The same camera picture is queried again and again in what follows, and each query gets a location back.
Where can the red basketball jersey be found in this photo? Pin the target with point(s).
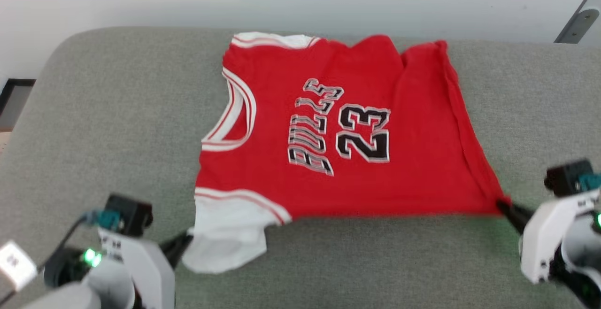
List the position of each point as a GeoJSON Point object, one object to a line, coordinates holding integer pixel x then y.
{"type": "Point", "coordinates": [375, 191]}

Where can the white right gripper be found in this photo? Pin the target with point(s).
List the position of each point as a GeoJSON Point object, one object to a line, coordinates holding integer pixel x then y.
{"type": "Point", "coordinates": [542, 234]}

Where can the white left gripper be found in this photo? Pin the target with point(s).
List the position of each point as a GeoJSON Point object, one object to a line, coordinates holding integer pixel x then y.
{"type": "Point", "coordinates": [148, 276]}

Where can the white paper tag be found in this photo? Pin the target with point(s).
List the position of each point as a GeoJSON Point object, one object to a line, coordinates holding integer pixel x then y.
{"type": "Point", "coordinates": [16, 264]}

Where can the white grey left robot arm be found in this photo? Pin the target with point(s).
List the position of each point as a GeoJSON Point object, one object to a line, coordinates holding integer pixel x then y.
{"type": "Point", "coordinates": [70, 299]}

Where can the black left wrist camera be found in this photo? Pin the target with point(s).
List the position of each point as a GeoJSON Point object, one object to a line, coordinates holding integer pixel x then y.
{"type": "Point", "coordinates": [131, 215]}

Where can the grey metal bracket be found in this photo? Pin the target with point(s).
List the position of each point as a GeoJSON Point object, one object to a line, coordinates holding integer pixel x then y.
{"type": "Point", "coordinates": [580, 20]}

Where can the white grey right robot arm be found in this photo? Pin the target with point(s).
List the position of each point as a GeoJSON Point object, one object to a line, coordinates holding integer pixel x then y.
{"type": "Point", "coordinates": [582, 257]}

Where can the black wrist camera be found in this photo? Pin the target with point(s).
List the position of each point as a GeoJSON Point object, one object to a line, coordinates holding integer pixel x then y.
{"type": "Point", "coordinates": [566, 177]}
{"type": "Point", "coordinates": [131, 215]}

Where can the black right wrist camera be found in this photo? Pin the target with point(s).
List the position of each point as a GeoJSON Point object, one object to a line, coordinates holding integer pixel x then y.
{"type": "Point", "coordinates": [566, 177]}

